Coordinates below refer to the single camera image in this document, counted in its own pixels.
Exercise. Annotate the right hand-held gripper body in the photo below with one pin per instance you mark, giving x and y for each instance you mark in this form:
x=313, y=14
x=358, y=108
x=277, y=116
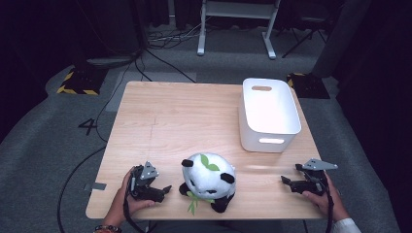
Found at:
x=312, y=184

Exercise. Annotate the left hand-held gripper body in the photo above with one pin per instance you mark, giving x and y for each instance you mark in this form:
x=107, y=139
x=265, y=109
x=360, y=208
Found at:
x=147, y=183

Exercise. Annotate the panda plush toy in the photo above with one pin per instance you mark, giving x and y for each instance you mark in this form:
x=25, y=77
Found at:
x=207, y=178

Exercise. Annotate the white plastic storage bin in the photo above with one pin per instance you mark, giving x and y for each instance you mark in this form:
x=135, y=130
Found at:
x=270, y=110

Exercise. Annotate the person's right hand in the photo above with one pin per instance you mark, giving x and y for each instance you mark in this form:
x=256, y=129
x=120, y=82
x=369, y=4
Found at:
x=330, y=202

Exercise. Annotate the person's left hand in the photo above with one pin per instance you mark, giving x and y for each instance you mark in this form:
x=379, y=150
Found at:
x=121, y=202

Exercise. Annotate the grey tape piece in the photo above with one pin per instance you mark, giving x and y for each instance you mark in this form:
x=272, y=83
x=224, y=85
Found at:
x=99, y=186

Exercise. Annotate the black yellow striped base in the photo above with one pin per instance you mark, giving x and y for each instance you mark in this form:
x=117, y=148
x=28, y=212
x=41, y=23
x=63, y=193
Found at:
x=307, y=85
x=82, y=81

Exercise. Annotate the black tripod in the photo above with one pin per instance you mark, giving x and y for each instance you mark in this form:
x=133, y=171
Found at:
x=306, y=35

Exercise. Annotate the grey padded column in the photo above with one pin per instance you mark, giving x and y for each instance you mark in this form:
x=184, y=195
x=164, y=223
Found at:
x=340, y=39

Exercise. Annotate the white metal stand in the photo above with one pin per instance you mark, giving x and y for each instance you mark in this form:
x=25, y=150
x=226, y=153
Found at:
x=238, y=9

